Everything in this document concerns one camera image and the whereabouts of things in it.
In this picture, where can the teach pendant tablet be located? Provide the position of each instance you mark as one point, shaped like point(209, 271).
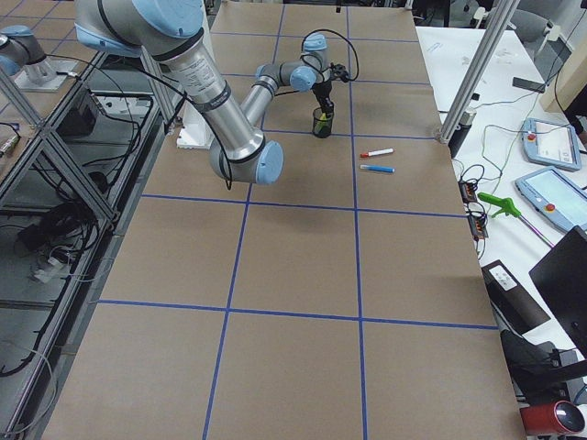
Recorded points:
point(551, 144)
point(555, 196)

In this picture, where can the far teach pendant tablet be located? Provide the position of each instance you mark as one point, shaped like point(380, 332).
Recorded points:
point(551, 144)

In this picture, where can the brown paper table cover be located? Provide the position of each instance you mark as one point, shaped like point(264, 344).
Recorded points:
point(337, 303)

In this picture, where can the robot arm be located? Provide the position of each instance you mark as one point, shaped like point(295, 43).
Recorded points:
point(24, 59)
point(172, 33)

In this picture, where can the black mesh pen cup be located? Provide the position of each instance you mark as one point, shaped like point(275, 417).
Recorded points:
point(321, 131)

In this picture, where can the red cylindrical speaker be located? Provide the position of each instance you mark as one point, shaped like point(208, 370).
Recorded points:
point(553, 418)

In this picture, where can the green plastic grabber tool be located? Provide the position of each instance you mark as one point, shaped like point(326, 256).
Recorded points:
point(506, 205)

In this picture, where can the black smartphone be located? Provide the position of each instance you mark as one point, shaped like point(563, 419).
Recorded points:
point(531, 86)

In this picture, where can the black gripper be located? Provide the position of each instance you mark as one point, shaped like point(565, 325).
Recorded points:
point(322, 88)

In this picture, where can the aluminium frame post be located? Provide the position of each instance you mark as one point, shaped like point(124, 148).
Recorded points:
point(495, 28)

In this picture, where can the orange black cable hub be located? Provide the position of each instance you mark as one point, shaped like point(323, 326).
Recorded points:
point(468, 192)

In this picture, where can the aluminium frame rack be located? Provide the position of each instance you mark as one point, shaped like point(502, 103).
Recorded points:
point(72, 164)

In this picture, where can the near teach pendant tablet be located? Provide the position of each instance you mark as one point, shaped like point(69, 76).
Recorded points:
point(555, 196)

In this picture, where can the blue marker pen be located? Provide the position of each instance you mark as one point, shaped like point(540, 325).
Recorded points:
point(377, 168)

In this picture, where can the black monitor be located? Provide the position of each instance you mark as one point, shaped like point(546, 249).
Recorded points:
point(560, 279)

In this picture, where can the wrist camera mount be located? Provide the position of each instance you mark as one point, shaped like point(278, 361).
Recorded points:
point(338, 72)

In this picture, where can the black box on desk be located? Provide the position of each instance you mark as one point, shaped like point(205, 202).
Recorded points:
point(512, 299)

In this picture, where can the red capped white marker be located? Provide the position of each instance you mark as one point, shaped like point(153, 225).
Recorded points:
point(376, 153)

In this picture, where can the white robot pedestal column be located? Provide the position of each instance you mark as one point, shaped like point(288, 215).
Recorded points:
point(195, 132)

